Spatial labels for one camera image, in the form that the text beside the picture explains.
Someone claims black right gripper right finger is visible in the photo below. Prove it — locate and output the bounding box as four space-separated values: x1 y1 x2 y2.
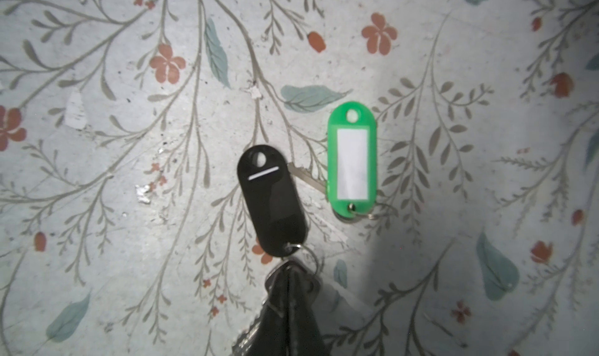
288 267 330 356

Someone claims silver split keyring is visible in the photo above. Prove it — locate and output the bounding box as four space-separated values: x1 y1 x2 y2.
265 243 322 305

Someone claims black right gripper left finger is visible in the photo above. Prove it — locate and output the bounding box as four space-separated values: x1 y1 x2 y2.
232 262 290 355

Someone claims green key tag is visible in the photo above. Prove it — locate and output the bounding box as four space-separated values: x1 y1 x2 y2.
327 101 377 222

